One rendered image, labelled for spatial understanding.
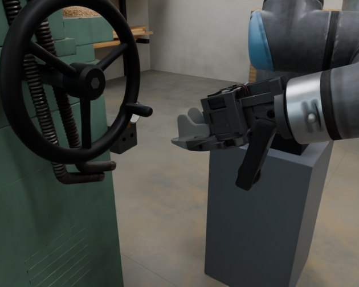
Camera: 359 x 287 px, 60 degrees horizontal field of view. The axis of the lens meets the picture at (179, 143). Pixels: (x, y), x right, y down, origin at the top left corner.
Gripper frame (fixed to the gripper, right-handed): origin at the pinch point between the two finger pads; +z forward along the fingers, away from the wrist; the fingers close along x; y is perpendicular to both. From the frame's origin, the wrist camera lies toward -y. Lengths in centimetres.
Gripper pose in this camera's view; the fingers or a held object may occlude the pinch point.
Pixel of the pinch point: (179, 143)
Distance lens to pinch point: 55.0
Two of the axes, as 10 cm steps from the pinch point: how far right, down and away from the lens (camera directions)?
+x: -5.2, 3.5, -7.8
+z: -8.0, 1.2, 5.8
